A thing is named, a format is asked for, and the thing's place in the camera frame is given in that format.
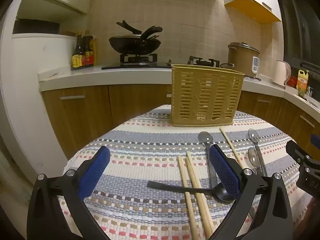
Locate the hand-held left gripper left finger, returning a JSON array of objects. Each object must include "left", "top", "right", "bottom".
[{"left": 26, "top": 145, "right": 112, "bottom": 240}]

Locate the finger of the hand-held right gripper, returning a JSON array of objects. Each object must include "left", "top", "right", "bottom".
[
  {"left": 311, "top": 133, "right": 320, "bottom": 151},
  {"left": 286, "top": 140, "right": 313, "bottom": 162}
]

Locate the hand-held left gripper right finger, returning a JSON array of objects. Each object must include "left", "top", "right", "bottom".
[{"left": 207, "top": 144, "right": 293, "bottom": 240}]

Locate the wooden chopstick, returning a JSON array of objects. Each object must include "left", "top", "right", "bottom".
[
  {"left": 185, "top": 151, "right": 209, "bottom": 234},
  {"left": 219, "top": 127, "right": 248, "bottom": 171},
  {"left": 186, "top": 158, "right": 215, "bottom": 233},
  {"left": 178, "top": 156, "right": 200, "bottom": 240}
]

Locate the yellow plastic utensil basket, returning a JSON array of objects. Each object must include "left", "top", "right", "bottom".
[{"left": 170, "top": 64, "right": 245, "bottom": 128}]

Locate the grey plastic spoon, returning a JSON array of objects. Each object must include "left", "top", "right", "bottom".
[{"left": 198, "top": 131, "right": 218, "bottom": 189}]

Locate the striped woven table mat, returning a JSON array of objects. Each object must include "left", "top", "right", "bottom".
[{"left": 59, "top": 104, "right": 314, "bottom": 240}]

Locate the black plastic ladle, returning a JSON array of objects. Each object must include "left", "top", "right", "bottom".
[{"left": 147, "top": 180, "right": 234, "bottom": 202}]

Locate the wooden base cabinet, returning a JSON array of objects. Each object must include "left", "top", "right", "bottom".
[{"left": 41, "top": 84, "right": 320, "bottom": 160}]

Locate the yellow oil bottle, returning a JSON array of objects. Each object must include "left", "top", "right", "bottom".
[{"left": 296, "top": 69, "right": 310, "bottom": 96}]

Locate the white electric kettle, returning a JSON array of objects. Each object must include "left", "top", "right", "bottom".
[{"left": 272, "top": 60, "right": 292, "bottom": 88}]

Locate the white kitchen countertop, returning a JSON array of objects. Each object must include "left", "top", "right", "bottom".
[{"left": 37, "top": 64, "right": 320, "bottom": 115}]

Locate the brown rice cooker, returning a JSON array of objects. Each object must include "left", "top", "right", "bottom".
[{"left": 227, "top": 42, "right": 261, "bottom": 78}]

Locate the dark window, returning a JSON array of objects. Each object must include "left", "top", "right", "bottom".
[{"left": 277, "top": 0, "right": 320, "bottom": 75}]

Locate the black gas stove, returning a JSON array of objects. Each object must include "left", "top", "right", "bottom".
[{"left": 101, "top": 53, "right": 223, "bottom": 70}]

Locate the sauce bottle yellow label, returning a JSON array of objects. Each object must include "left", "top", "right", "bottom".
[{"left": 72, "top": 31, "right": 85, "bottom": 68}]

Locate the sauce bottle red label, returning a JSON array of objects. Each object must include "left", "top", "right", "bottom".
[{"left": 82, "top": 30, "right": 95, "bottom": 67}]

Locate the black wok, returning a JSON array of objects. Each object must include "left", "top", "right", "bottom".
[{"left": 109, "top": 21, "right": 162, "bottom": 55}]

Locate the dark box on shelf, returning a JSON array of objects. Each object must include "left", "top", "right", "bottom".
[{"left": 12, "top": 19, "right": 60, "bottom": 34}]

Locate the white yellow wall cabinet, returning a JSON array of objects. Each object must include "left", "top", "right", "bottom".
[{"left": 224, "top": 0, "right": 283, "bottom": 23}]

